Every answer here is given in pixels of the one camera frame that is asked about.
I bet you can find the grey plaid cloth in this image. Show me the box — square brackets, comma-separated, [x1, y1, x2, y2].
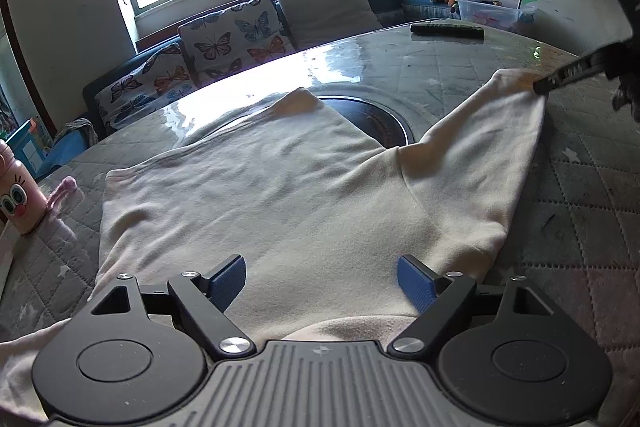
[54, 118, 99, 144]

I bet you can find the blue toy rack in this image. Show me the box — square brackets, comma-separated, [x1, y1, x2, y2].
[5, 117, 53, 178]

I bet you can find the person's right hand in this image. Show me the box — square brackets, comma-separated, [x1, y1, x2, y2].
[612, 77, 640, 124]

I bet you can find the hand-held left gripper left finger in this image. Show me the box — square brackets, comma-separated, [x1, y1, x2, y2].
[89, 255, 257, 362]

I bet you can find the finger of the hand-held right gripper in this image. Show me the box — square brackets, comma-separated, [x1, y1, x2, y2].
[532, 43, 622, 96]

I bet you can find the butterfly print cushion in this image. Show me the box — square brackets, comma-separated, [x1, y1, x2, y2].
[94, 43, 198, 130]
[178, 0, 287, 80]

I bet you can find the clear plastic storage box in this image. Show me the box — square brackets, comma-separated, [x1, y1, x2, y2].
[454, 0, 539, 34]

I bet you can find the pink cartoon face bottle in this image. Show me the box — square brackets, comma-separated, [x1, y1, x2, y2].
[0, 137, 39, 236]

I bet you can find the round black table hotplate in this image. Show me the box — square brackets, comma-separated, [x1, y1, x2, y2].
[311, 95, 421, 148]

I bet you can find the plain grey cushion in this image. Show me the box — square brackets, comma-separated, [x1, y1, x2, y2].
[276, 0, 384, 51]

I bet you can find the black remote control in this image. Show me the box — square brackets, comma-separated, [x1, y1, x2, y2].
[409, 21, 485, 40]

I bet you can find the cream sweater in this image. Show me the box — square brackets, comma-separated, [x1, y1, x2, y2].
[0, 69, 549, 424]

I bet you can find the pink hair scrunchie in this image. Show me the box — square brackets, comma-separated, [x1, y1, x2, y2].
[46, 175, 79, 214]

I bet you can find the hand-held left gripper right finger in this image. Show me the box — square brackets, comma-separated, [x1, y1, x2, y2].
[387, 255, 552, 359]

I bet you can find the blue blanket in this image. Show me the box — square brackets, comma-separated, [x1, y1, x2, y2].
[36, 127, 103, 180]

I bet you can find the grey quilted table cover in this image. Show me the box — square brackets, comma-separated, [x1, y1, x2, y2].
[0, 23, 640, 360]

